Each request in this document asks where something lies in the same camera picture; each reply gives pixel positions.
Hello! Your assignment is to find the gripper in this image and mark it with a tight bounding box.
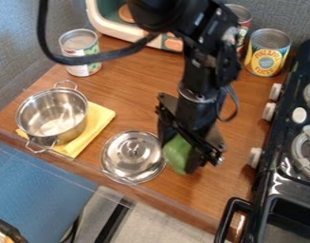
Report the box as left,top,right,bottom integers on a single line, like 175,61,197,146
155,87,228,175

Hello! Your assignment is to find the green toy pepper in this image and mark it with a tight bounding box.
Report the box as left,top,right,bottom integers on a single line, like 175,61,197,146
162,134,195,176

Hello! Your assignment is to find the silver lid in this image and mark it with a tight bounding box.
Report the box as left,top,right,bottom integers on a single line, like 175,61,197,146
99,129,169,186

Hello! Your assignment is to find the yellow cloth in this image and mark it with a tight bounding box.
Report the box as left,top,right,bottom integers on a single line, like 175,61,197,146
13,101,119,159

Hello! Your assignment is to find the toy stove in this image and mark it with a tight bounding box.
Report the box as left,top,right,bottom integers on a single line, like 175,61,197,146
213,37,310,243

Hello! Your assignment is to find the yellow can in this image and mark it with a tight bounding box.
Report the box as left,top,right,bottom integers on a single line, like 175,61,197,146
243,28,294,78

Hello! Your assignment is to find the silver pot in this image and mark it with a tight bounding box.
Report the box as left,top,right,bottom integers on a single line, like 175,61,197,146
13,79,90,155

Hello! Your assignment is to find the white and green can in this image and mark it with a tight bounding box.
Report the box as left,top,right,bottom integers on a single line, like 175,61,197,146
57,28,104,78

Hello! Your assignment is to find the red can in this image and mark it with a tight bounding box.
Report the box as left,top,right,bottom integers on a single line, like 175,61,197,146
224,3,255,55

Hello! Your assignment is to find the toy microwave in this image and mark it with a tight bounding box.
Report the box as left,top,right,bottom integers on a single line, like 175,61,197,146
84,0,186,53

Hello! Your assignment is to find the black cable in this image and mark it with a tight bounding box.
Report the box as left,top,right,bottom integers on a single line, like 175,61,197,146
35,0,163,66

